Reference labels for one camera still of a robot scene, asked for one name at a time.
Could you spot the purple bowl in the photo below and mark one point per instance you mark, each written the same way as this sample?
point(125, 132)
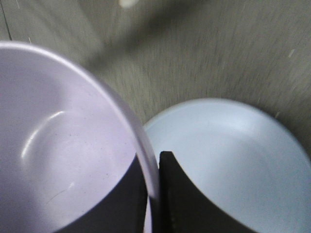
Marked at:
point(66, 142)

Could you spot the grey stone countertop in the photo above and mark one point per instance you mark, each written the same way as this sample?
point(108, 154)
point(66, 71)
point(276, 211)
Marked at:
point(158, 53)

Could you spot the light blue plate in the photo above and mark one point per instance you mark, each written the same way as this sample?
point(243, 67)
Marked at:
point(241, 159)

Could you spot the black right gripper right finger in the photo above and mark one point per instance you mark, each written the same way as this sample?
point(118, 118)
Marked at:
point(184, 209)

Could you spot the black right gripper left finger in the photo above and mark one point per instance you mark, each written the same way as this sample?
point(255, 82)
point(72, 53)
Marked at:
point(121, 211)

